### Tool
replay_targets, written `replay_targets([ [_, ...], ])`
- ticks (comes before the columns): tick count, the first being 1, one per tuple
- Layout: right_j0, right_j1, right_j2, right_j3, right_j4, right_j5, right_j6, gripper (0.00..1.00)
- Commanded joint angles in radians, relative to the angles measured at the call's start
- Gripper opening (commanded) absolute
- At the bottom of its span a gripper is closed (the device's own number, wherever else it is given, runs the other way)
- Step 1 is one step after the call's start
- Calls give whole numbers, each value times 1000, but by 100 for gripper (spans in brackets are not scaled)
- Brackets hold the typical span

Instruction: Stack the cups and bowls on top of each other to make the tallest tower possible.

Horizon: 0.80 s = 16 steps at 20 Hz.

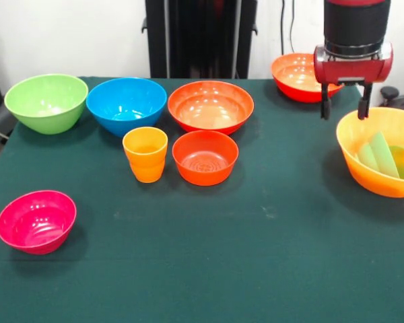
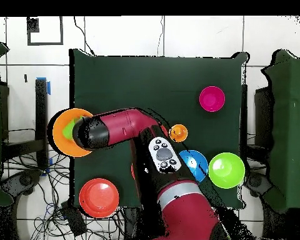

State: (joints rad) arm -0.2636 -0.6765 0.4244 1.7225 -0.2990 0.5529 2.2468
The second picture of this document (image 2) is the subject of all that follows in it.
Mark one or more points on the blue bowl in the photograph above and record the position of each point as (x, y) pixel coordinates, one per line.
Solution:
(198, 162)

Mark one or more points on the pink bowl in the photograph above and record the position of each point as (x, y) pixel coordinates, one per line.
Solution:
(212, 99)

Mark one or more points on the green cup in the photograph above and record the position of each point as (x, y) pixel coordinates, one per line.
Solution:
(68, 131)

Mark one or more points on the large green bowl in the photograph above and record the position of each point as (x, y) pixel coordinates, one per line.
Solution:
(226, 170)

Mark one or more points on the large orange bowl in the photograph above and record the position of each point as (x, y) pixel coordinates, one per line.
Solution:
(61, 145)

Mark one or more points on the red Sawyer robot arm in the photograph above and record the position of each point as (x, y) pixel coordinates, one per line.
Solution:
(185, 212)

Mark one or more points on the orange cup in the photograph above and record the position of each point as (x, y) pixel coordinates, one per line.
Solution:
(179, 133)

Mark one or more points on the dark green table cloth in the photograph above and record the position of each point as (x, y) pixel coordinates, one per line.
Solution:
(152, 75)

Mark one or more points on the blue tape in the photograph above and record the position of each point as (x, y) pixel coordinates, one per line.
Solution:
(48, 87)

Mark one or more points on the black chair base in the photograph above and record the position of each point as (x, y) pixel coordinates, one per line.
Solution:
(25, 180)
(255, 182)

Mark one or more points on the black power strip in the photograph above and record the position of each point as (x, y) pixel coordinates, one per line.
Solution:
(75, 221)

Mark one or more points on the black stool frame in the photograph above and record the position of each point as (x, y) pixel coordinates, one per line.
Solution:
(263, 117)
(41, 100)

